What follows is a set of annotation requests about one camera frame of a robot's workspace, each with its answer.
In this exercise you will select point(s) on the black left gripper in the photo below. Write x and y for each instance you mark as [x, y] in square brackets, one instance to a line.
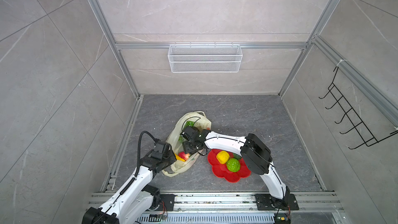
[171, 154]

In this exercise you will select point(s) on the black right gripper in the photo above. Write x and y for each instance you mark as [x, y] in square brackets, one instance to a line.
[185, 148]

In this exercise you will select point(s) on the red yellow fake apple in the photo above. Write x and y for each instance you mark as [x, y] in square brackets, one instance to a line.
[184, 156]

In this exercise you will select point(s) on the yellow fake lemon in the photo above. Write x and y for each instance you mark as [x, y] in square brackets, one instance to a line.
[222, 157]

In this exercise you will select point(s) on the red flower-shaped plate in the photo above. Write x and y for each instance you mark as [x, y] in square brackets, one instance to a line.
[221, 171]

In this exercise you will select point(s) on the dark green fake avocado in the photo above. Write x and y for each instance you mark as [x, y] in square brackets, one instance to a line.
[236, 156]

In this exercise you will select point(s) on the light green bumpy fake fruit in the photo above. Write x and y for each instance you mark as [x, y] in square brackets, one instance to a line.
[233, 165]

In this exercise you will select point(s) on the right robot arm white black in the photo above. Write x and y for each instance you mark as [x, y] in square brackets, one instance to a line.
[257, 157]

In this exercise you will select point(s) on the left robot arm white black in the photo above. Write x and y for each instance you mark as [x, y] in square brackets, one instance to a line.
[136, 195]

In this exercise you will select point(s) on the green fake grape bunch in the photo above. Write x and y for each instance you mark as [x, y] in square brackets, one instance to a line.
[185, 124]

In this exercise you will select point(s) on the yellow fake banana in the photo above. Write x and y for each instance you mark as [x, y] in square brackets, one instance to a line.
[179, 158]

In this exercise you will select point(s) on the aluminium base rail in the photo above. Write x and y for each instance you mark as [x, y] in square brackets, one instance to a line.
[212, 208]

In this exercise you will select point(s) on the white wire mesh basket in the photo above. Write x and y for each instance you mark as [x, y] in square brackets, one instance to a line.
[209, 58]

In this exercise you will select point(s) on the black wire hook rack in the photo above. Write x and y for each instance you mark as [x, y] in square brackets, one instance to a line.
[355, 121]

